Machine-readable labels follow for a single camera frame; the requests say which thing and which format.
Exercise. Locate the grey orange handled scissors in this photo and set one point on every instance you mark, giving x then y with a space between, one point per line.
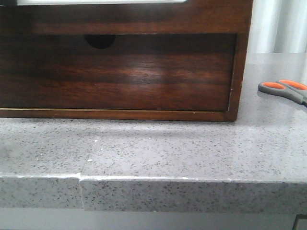
289 89

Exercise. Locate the wooden drawer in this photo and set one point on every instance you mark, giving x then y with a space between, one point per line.
190 17
189 72

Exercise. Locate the dark wooden drawer cabinet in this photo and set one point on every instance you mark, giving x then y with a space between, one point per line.
102 41

